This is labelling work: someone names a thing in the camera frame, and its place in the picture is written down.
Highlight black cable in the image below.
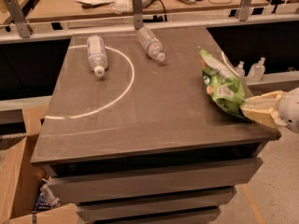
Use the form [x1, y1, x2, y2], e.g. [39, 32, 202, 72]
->
[151, 0, 168, 22]

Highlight bottom grey drawer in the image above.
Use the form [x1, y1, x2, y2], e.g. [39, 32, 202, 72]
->
[93, 206, 221, 224]

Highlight middle grey drawer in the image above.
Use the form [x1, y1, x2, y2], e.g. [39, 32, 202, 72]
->
[76, 187, 236, 223]

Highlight plastic bottle in box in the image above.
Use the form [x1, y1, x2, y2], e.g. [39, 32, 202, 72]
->
[34, 178, 61, 211]

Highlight sanitizer pump bottle right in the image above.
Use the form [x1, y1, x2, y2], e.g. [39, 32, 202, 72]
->
[248, 57, 265, 81]

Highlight grey drawer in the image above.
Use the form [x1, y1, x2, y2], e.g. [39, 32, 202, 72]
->
[50, 158, 263, 203]
[93, 206, 221, 224]
[76, 187, 236, 223]

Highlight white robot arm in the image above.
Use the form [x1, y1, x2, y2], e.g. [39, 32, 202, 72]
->
[240, 88, 299, 133]

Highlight grey metal railing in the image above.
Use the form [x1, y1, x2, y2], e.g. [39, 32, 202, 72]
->
[0, 0, 299, 43]

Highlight green rice chip bag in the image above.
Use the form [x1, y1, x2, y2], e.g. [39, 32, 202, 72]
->
[197, 46, 247, 120]

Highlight wooden background desk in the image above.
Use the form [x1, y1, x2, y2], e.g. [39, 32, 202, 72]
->
[26, 0, 270, 24]

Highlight clear water bottle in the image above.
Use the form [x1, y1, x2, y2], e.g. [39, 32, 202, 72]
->
[87, 35, 108, 77]
[136, 26, 166, 62]

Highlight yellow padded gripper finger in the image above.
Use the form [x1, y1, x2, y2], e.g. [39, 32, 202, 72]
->
[241, 105, 282, 128]
[245, 91, 286, 106]

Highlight clear water bottle left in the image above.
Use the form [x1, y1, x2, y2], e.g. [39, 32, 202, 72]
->
[87, 35, 108, 77]

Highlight grey drawer cabinet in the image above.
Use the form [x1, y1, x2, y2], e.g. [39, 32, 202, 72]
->
[30, 26, 282, 224]

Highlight sanitizer pump bottle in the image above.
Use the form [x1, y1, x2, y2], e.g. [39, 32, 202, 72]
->
[248, 57, 265, 81]
[235, 61, 245, 77]

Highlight top grey drawer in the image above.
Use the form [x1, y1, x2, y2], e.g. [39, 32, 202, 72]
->
[50, 158, 263, 203]

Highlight cardboard box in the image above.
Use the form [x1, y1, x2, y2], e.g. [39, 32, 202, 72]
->
[0, 105, 84, 224]

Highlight sanitizer pump bottle left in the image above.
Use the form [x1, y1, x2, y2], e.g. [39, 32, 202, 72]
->
[235, 61, 245, 77]

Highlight clear water bottle right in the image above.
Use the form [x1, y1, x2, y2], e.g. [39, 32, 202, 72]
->
[136, 26, 166, 62]

